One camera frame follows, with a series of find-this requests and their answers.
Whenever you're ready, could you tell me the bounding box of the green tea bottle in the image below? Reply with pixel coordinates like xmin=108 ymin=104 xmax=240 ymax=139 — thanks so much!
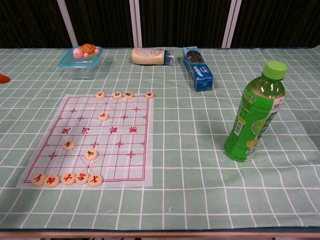
xmin=223 ymin=60 xmax=288 ymax=164

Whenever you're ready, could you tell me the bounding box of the clear blue plastic container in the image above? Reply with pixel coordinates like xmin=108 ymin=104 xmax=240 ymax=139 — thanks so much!
xmin=58 ymin=45 xmax=104 ymax=80

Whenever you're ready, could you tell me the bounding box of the pink orange turtle toy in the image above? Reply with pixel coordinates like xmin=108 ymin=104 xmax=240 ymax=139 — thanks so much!
xmin=72 ymin=43 xmax=101 ymax=60

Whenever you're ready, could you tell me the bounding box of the white partition frame post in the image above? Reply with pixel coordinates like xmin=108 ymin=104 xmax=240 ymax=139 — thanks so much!
xmin=56 ymin=0 xmax=79 ymax=48
xmin=129 ymin=0 xmax=143 ymax=48
xmin=221 ymin=0 xmax=243 ymax=48

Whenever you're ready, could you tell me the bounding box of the blue cookie box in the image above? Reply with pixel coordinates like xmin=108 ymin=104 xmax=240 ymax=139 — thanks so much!
xmin=181 ymin=46 xmax=215 ymax=92

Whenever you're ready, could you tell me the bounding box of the mayonnaise squeeze bottle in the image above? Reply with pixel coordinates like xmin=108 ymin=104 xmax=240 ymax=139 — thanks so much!
xmin=131 ymin=47 xmax=177 ymax=67

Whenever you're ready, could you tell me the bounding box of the green checked tablecloth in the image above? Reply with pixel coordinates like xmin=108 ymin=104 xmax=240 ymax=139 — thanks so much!
xmin=0 ymin=45 xmax=320 ymax=232

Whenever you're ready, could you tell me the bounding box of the translucent xiangqi board sheet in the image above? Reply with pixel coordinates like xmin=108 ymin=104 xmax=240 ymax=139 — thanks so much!
xmin=16 ymin=93 xmax=155 ymax=190

